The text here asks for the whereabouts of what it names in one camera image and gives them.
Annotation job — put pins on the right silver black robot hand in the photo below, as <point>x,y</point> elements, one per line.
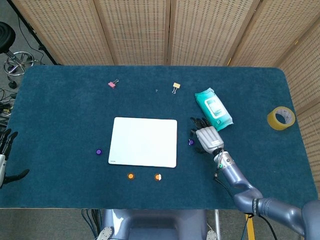
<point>208,138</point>

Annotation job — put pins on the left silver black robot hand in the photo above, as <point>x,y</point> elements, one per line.
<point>3,162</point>

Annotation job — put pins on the purple round magnet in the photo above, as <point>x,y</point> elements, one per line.
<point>99,151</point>
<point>191,142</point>

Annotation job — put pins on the orange round magnet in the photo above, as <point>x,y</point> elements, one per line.
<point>157,177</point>
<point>130,176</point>

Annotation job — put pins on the white rectangular board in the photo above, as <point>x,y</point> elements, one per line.
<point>142,142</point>

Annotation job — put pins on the green wet wipes pack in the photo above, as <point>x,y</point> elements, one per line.
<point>213,108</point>

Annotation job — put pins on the yellow binder clip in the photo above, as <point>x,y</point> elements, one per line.
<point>176,85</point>

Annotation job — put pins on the yellowish packing tape roll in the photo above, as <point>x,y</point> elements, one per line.
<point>271,122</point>

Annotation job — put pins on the dark blue table mat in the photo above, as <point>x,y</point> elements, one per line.
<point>62,112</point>

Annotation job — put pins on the white metal table leg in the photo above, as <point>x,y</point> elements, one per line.
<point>217,222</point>

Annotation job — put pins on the yellow floor tape strip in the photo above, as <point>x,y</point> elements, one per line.
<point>250,227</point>

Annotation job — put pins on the blue-grey robot torso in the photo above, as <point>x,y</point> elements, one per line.
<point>155,225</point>

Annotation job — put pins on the pink binder clip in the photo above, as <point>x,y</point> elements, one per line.
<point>111,84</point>

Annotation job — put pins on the black stool with chrome base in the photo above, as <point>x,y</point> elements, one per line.
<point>6,35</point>

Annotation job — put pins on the black stand pole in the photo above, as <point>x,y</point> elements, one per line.
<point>32,31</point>

